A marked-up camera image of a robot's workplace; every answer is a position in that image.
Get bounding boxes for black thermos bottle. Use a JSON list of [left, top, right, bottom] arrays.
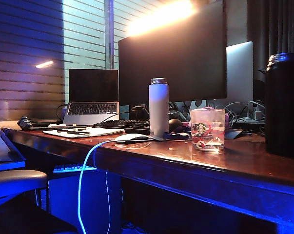
[[265, 52, 294, 158]]

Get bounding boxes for white thermos bottle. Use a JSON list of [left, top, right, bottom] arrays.
[[148, 78, 170, 137]]

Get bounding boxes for printed glass cup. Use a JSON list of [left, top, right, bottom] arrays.
[[190, 108, 226, 153]]

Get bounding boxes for black headphones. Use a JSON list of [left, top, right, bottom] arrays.
[[129, 105, 150, 120]]

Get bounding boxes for black keyboard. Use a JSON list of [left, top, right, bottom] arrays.
[[92, 119, 151, 135]]

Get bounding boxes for white flat mouse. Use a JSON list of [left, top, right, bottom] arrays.
[[114, 133, 154, 144]]

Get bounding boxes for white notepad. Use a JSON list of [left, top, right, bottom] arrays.
[[42, 126, 125, 139]]

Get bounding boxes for large black monitor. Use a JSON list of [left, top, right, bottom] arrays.
[[118, 0, 227, 110]]

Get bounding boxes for open silver laptop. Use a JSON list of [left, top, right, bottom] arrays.
[[62, 68, 120, 126]]

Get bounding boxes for blue booklet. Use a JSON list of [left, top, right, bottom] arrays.
[[225, 129, 244, 140]]

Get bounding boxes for long black ribbed bar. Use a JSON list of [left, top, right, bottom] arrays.
[[27, 125, 88, 130]]

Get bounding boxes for white keyboard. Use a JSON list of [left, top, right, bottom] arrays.
[[53, 163, 98, 173]]

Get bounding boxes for silver laptop lid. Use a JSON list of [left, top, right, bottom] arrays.
[[226, 40, 254, 108]]

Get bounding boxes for white power strip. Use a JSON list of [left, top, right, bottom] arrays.
[[243, 101, 266, 122]]

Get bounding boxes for white cabinet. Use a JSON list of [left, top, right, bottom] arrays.
[[48, 168, 123, 234]]

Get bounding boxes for black handheld gadget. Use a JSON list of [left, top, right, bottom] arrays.
[[17, 116, 34, 129]]

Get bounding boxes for low side table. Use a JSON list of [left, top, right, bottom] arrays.
[[0, 126, 26, 172]]

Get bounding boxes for round padded stool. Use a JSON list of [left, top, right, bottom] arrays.
[[0, 170, 50, 213]]

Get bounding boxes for thin white cable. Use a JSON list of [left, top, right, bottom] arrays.
[[104, 170, 113, 234]]

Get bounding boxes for white charging cable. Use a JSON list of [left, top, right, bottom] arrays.
[[78, 139, 118, 234]]

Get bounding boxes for grey window post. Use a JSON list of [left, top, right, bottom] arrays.
[[104, 0, 115, 70]]

